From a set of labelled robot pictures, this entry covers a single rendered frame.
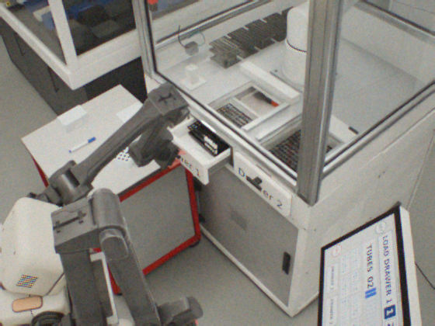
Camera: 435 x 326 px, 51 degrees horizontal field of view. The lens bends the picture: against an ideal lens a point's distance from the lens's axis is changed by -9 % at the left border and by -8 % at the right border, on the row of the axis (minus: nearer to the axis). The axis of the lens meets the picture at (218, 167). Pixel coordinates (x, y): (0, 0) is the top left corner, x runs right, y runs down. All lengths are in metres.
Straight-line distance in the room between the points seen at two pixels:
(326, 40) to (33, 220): 0.84
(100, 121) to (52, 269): 1.30
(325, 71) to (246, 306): 1.52
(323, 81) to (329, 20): 0.19
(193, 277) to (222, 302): 0.22
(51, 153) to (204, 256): 1.00
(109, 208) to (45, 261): 0.36
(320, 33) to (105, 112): 1.39
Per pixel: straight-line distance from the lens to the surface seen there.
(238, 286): 2.58
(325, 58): 1.27
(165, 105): 1.29
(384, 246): 1.37
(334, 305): 1.41
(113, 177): 2.08
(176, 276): 2.63
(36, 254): 1.14
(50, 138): 2.36
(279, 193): 1.74
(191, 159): 1.88
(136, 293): 1.03
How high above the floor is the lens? 2.25
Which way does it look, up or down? 47 degrees down
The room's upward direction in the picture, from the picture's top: 4 degrees counter-clockwise
